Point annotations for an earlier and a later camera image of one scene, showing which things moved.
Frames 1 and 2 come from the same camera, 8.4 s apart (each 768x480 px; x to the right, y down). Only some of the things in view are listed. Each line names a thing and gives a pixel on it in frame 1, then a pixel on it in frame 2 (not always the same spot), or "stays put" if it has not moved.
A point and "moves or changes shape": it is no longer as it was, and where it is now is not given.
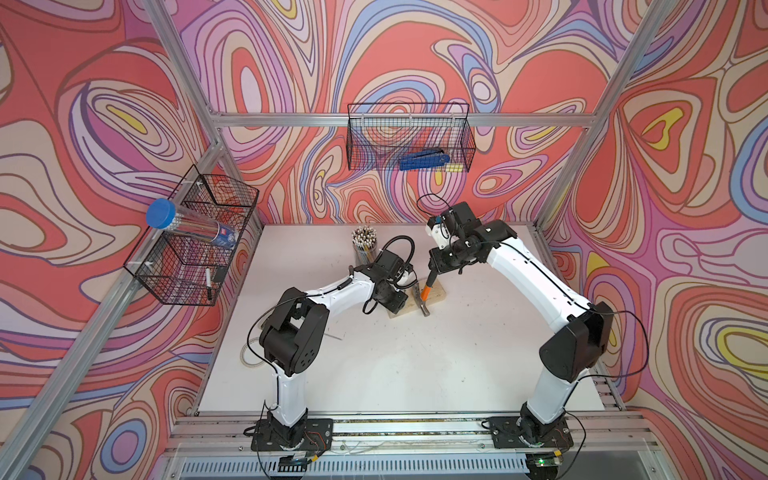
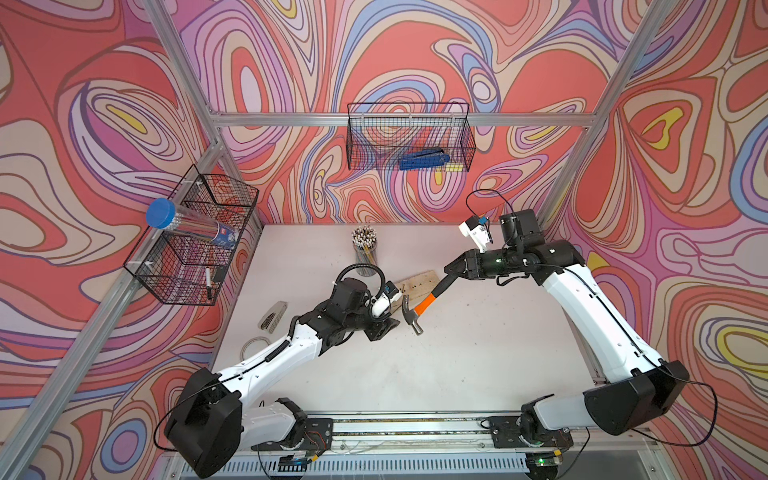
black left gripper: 398,303 to 380,329
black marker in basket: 208,283 stays put
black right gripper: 439,266 to 472,263
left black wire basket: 169,266 stays put
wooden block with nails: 438,294 moves or changes shape
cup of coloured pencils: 364,240 stays put
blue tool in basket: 426,159 stays put
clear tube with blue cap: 167,215 stays put
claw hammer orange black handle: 422,295 moves or changes shape
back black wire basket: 381,133 stays put
